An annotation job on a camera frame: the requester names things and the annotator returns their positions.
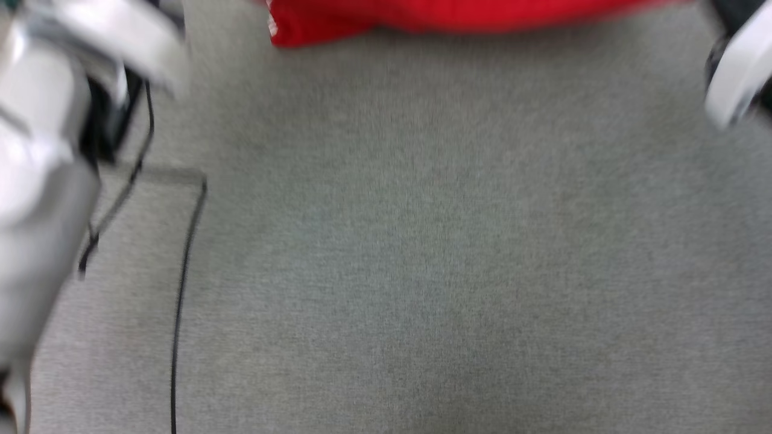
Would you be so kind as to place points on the red garment with white trim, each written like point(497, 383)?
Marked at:
point(422, 15)

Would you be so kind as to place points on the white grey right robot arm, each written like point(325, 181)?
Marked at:
point(739, 72)

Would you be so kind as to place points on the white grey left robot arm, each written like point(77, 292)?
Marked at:
point(42, 181)

